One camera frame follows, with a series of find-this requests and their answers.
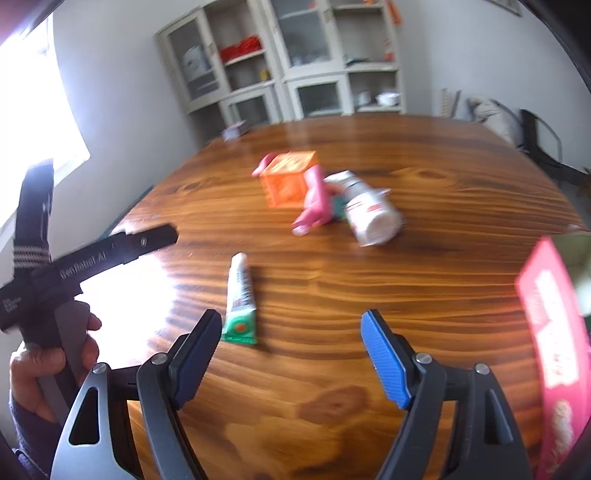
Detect beige padded jacket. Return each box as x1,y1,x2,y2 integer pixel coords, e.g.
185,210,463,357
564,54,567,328
468,96,518,144

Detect red items on shelf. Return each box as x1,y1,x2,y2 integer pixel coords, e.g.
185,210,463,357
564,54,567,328
218,37,263,64

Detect gauze roll in plastic bag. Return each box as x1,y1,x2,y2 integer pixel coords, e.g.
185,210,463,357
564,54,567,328
344,182,407,248

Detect bright window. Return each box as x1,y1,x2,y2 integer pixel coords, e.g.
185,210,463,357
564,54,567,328
0,11,91,241

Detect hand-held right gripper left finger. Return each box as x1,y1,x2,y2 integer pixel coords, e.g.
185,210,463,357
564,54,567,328
50,308,223,480

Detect green and white ointment tube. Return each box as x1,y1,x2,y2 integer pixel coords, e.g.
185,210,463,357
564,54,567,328
221,253,259,346

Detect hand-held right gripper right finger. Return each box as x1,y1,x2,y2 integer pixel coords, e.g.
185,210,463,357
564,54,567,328
361,309,532,480

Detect person's left hand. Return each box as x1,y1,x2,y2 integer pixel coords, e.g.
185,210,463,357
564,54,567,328
10,301,103,419

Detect white squeeze tube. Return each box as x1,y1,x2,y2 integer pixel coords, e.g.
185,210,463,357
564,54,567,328
323,170,370,195

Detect black striped strap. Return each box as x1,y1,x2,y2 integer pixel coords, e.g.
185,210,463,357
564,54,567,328
11,158,55,278

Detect white appliance carton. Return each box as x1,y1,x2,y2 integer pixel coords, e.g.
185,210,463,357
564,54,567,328
181,46,209,84

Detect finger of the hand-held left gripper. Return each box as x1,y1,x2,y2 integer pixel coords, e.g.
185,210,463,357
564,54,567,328
76,224,179,282

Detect person's left forearm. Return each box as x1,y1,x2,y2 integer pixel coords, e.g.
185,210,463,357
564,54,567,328
8,397,52,480

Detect pink cardboard box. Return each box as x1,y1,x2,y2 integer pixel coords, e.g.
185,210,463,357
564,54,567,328
515,231,591,480

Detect black metal armchair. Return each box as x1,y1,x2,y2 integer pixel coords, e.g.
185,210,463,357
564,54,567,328
466,95,528,148
519,108,591,186

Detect orange snack packet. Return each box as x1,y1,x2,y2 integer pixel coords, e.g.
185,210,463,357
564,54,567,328
259,151,320,208

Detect pink foam hair curler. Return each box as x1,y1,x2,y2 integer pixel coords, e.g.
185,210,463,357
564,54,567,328
252,152,336,237

